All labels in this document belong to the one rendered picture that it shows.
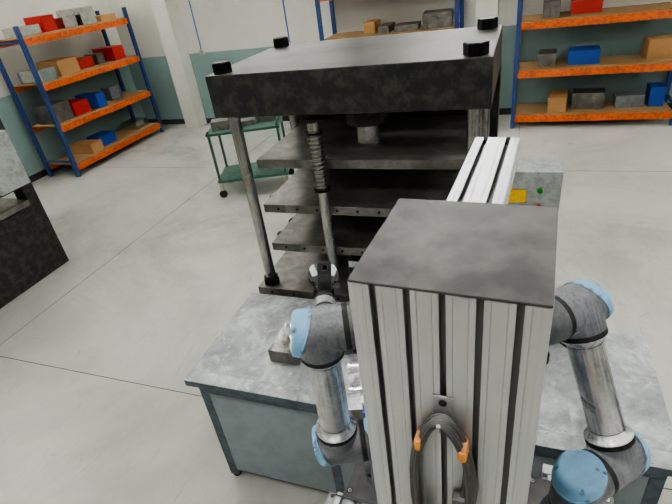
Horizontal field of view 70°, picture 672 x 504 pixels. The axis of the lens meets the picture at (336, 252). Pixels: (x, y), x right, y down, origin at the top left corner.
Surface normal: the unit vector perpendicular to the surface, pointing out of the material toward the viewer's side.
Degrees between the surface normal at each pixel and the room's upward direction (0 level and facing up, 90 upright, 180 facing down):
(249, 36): 90
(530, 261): 0
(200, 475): 0
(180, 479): 0
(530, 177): 90
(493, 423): 90
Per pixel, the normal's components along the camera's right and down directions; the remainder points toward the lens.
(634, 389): -0.12, -0.85
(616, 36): -0.32, 0.52
